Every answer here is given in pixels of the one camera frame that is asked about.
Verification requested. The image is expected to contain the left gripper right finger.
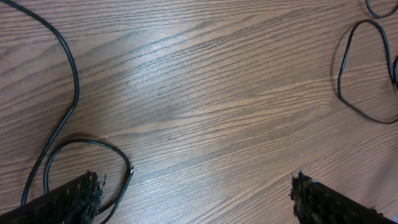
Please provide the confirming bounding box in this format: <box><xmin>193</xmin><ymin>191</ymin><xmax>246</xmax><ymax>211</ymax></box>
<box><xmin>290</xmin><ymin>172</ymin><xmax>395</xmax><ymax>224</ymax></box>

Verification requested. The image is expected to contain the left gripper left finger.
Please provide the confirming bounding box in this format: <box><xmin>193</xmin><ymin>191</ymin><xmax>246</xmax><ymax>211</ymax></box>
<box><xmin>1</xmin><ymin>172</ymin><xmax>102</xmax><ymax>224</ymax></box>

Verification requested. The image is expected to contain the black braided USB cable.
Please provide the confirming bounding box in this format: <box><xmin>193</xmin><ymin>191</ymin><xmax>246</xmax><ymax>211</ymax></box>
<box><xmin>0</xmin><ymin>0</ymin><xmax>134</xmax><ymax>224</ymax></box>

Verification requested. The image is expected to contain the black barrel plug cable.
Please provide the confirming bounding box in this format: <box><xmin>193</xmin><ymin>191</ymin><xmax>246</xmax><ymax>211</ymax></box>
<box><xmin>365</xmin><ymin>0</ymin><xmax>398</xmax><ymax>19</ymax></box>

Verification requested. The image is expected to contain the black thin USB cable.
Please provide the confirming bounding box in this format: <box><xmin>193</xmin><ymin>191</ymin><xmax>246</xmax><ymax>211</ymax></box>
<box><xmin>337</xmin><ymin>19</ymin><xmax>398</xmax><ymax>125</ymax></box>

